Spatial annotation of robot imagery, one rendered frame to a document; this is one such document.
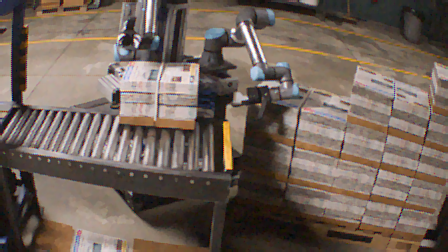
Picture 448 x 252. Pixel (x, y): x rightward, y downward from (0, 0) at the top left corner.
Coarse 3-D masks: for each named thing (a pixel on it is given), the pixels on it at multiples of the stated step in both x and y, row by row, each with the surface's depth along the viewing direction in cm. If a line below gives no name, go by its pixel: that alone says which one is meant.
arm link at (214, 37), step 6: (210, 30) 322; (216, 30) 322; (222, 30) 322; (210, 36) 320; (216, 36) 319; (222, 36) 321; (228, 36) 323; (204, 42) 326; (210, 42) 321; (216, 42) 321; (222, 42) 323; (228, 42) 324; (204, 48) 327; (210, 48) 323; (216, 48) 323; (222, 48) 328
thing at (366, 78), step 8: (360, 72) 282; (368, 72) 285; (376, 72) 288; (360, 80) 268; (368, 80) 272; (376, 80) 275; (384, 80) 278; (392, 80) 281; (368, 88) 260; (376, 88) 262; (384, 88) 265; (392, 88) 268; (392, 96) 256
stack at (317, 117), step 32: (320, 96) 301; (256, 128) 296; (288, 128) 288; (320, 128) 281; (352, 128) 273; (256, 160) 303; (288, 160) 295; (320, 160) 288; (384, 160) 271; (416, 160) 262; (256, 192) 312; (288, 192) 304; (320, 192) 295; (384, 192) 278; (256, 224) 320; (320, 224) 305; (384, 224) 286
